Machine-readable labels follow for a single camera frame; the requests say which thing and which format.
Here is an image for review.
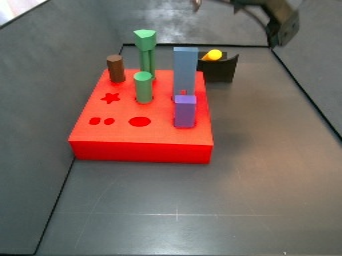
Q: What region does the purple square block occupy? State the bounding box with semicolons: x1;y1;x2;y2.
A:
173;95;196;128

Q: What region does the dark robot arm link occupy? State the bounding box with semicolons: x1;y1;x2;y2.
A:
227;0;299;48

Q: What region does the green tall arch peg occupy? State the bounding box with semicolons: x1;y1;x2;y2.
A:
133;29;156;75

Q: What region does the blue tall rectangular block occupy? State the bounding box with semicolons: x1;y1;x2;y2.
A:
173;47;197;95

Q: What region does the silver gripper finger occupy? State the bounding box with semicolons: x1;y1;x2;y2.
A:
191;0;201;12

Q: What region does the yellow oval peg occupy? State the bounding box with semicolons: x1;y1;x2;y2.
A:
201;49;221;61

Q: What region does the brown hexagonal peg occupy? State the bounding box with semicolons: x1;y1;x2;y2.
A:
106;55;125;83

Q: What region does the red shape sorter base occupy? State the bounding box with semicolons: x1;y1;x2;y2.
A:
68;69;213;164

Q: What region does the black curved fixture block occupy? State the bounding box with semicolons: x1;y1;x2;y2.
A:
196;51;239;83

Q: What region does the green cylinder peg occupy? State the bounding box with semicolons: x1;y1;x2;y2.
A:
133;71;152;104

